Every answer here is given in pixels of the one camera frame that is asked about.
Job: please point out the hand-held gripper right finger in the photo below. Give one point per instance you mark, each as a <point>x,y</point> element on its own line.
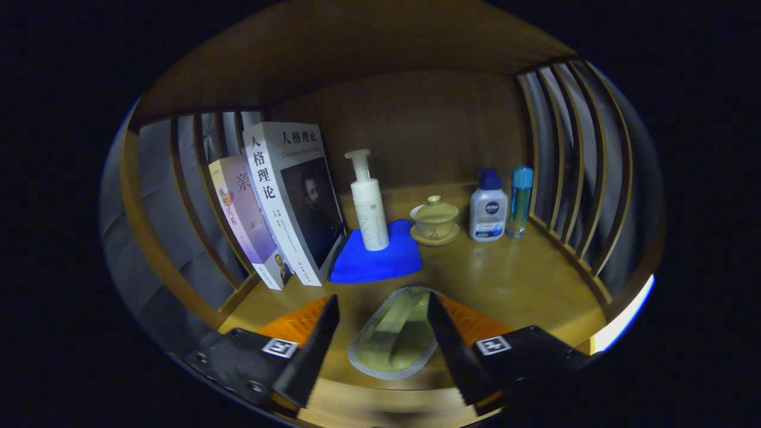
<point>455,356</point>

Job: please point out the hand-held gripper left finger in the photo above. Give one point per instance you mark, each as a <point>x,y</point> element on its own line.
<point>312,356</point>

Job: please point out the wooden countertop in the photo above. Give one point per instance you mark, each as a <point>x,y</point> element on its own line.
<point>505,273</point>

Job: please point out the white side cabinet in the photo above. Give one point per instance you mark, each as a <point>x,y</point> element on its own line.
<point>624,315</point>

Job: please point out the brown wooden cabinet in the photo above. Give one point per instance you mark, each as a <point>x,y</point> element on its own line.
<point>416,131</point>

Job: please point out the blue folded cloth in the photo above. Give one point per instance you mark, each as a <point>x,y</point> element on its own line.
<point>368,264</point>

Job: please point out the beige lidded teacup with saucer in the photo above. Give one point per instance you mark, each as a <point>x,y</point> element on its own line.
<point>435,220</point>

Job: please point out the white bottle with blue cap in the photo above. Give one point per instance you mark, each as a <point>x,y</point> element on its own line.
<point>489,214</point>

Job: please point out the white pump bottle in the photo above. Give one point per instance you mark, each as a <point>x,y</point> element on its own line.
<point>368,214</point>

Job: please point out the purple book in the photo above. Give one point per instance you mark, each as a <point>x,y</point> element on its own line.
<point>244,208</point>

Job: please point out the slim teal bottle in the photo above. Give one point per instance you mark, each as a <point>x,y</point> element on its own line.
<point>520,202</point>

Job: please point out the white book with portrait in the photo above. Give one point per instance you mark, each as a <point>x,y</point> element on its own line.
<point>267,178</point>

